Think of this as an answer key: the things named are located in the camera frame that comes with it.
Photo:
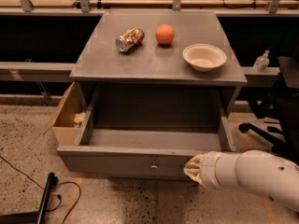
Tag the black office chair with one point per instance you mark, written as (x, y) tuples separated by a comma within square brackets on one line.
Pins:
[(281, 103)]

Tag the white paper bowl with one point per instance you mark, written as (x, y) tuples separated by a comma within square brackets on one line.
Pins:
[(204, 57)]

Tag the grey top drawer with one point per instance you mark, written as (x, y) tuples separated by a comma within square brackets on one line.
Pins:
[(127, 129)]

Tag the sanitizer bottle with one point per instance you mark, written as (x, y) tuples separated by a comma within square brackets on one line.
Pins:
[(261, 63)]

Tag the orange ball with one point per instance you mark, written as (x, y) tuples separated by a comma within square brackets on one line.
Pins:
[(164, 34)]

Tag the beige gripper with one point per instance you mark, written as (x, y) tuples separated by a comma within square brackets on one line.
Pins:
[(207, 169)]

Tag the grey cabinet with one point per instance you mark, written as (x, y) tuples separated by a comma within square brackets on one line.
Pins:
[(152, 62)]

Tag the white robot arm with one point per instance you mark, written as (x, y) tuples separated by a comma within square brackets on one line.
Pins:
[(254, 171)]

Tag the crushed soda can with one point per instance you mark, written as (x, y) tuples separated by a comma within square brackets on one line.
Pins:
[(130, 38)]

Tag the black floor stand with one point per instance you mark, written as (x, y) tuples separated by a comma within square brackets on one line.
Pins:
[(36, 217)]

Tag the round drawer knob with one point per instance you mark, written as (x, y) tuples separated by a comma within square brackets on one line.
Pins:
[(154, 168)]

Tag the cardboard box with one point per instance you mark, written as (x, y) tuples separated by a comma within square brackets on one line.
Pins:
[(62, 120)]

